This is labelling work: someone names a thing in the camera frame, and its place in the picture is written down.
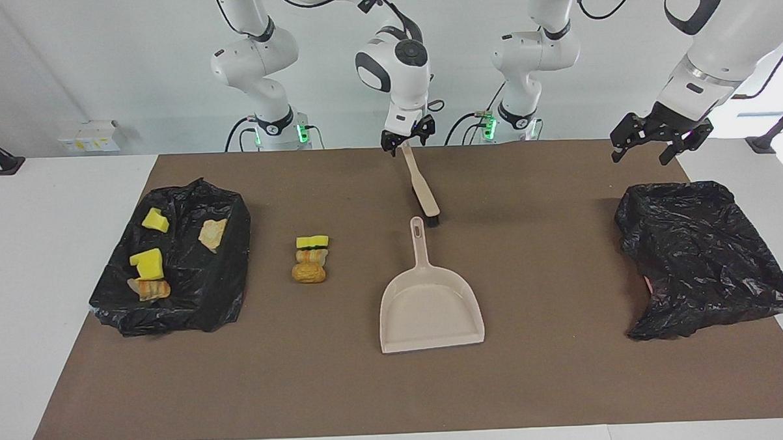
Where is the beige plastic dustpan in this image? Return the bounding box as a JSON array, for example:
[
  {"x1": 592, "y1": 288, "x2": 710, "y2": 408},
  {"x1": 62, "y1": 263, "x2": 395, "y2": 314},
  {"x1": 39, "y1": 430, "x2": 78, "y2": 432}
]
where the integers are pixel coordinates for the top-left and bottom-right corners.
[{"x1": 375, "y1": 213, "x2": 487, "y2": 355}]

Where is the brown round bread toy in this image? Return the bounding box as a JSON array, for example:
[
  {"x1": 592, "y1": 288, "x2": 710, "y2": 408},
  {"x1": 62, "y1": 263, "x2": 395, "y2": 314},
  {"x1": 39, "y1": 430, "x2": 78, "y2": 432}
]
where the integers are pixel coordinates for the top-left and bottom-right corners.
[{"x1": 292, "y1": 260, "x2": 328, "y2": 284}]

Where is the beige hand brush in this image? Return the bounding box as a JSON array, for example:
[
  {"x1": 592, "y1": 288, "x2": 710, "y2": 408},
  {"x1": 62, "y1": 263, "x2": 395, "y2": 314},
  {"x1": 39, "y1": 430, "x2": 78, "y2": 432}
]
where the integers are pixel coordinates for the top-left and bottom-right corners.
[{"x1": 401, "y1": 143, "x2": 442, "y2": 228}]

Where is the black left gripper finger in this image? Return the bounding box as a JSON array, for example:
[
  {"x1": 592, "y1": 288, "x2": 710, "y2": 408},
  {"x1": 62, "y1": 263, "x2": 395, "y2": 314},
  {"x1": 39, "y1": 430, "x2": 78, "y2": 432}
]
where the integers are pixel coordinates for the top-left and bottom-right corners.
[
  {"x1": 610, "y1": 135, "x2": 633, "y2": 165},
  {"x1": 659, "y1": 138, "x2": 690, "y2": 168}
]

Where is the brown table mat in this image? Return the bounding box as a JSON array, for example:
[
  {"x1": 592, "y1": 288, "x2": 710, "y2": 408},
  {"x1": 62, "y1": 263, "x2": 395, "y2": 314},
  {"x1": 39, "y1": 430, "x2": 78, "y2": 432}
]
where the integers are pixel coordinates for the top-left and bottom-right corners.
[{"x1": 21, "y1": 132, "x2": 783, "y2": 440}]

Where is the white wall power box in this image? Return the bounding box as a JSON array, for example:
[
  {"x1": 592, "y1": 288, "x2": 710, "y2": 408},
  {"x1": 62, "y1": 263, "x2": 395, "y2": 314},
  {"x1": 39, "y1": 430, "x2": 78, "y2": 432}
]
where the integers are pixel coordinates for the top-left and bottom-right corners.
[{"x1": 57, "y1": 120, "x2": 128, "y2": 154}]

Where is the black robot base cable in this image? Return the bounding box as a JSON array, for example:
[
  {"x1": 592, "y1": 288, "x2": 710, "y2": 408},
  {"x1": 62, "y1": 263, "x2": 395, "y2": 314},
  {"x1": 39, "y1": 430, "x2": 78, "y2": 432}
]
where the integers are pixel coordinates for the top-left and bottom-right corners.
[
  {"x1": 224, "y1": 116, "x2": 260, "y2": 153},
  {"x1": 443, "y1": 111, "x2": 494, "y2": 146}
]

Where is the black bag lined bin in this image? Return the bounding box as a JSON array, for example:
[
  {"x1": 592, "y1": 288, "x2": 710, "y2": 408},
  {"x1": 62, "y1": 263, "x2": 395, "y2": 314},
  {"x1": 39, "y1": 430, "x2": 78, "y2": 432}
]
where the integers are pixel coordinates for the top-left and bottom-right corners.
[
  {"x1": 613, "y1": 178, "x2": 783, "y2": 342},
  {"x1": 84, "y1": 176, "x2": 255, "y2": 338}
]

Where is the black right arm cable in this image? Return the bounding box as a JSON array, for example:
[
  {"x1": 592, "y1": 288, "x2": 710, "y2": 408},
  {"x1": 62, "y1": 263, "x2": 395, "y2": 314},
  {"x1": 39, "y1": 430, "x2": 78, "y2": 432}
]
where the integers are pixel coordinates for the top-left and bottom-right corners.
[{"x1": 270, "y1": 0, "x2": 426, "y2": 50}]

